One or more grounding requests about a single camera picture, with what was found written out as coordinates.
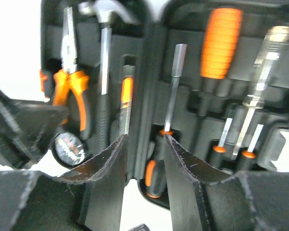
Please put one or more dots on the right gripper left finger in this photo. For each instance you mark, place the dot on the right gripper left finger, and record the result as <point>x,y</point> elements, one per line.
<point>87,198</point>

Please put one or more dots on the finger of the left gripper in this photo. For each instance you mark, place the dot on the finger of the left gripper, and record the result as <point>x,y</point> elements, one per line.
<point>26,130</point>

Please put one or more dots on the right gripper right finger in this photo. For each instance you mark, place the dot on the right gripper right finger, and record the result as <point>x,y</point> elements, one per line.
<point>203,198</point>

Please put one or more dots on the small precision screwdriver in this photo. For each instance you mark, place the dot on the small precision screwdriver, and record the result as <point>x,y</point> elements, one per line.
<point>248,156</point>

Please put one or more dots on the orange handled pliers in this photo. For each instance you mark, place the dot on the orange handled pliers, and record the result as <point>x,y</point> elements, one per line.
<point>71,79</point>

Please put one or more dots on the black plastic tool case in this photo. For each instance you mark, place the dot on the black plastic tool case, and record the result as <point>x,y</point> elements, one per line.
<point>150,48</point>

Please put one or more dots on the claw hammer black handle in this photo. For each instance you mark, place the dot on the claw hammer black handle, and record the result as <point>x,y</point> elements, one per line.
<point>105,11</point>

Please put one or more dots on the orange handled screwdriver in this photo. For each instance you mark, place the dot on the orange handled screwdriver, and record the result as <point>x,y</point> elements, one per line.
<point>219,46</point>

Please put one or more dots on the small orange screwdriver in case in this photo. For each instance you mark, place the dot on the small orange screwdriver in case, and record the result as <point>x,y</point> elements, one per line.
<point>216,155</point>

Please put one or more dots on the tape measure in case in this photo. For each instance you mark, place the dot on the tape measure in case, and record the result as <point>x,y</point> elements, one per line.
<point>68,149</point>

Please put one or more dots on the utility knife in case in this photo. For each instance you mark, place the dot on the utility knife in case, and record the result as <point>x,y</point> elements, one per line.
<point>126,99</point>

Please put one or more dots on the chrome extension bar in case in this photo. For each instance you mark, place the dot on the chrome extension bar in case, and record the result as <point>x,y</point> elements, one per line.
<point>176,73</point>

